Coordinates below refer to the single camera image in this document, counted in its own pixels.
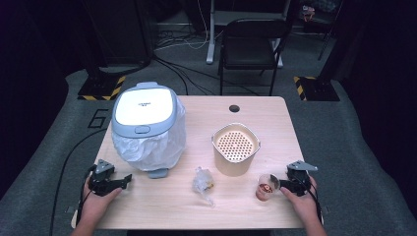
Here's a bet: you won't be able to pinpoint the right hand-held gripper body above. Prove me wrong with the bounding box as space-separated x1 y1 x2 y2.
286 159 319 197

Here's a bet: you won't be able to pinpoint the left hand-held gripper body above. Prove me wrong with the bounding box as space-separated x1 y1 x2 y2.
88 158 123 197

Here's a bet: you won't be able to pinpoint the clear plastic cup red label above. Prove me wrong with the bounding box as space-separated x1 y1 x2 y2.
255 173 281 203

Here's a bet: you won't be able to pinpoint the beige perforated strainer container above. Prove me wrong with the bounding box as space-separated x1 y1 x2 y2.
210 122 262 178

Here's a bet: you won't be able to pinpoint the white grey pedal trash can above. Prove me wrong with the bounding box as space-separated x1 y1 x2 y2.
110 81 187 180

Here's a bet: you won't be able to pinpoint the clear plastic wrap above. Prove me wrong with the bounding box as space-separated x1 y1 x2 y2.
191 166 216 208

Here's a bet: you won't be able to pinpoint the person's right hand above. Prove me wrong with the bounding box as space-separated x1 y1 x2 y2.
279 176 321 224

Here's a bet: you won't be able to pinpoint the person's left hand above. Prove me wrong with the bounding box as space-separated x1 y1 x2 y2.
82 185 123 221

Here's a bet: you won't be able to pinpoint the white plastic trash bag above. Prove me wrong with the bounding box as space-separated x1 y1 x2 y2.
111 97 187 172

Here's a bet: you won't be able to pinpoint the hazard striped stand base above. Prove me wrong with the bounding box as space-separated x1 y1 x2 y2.
293 76 341 102
77 75 127 101

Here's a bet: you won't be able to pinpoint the black folding chair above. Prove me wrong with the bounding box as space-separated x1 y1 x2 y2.
217 18 290 96

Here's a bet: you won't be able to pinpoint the large black cabinet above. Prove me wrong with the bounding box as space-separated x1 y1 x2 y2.
83 0 155 67

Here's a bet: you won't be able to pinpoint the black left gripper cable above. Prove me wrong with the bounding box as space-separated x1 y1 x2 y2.
77 164 98 227

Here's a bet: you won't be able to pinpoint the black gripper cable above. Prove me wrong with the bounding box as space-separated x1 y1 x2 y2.
77 164 98 227
306 181 325 224

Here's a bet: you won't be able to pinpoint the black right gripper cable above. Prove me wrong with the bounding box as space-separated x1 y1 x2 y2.
306 181 325 224

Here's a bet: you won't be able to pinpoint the long black floor cable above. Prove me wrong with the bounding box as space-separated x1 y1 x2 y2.
48 127 108 236

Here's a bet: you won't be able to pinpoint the black floor cables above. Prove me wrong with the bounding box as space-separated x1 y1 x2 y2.
151 55 260 96

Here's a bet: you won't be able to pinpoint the white floor cables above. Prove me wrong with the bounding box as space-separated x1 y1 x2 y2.
153 0 210 52

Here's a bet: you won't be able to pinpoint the white desk frame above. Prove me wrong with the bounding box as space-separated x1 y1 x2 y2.
206 0 293 69

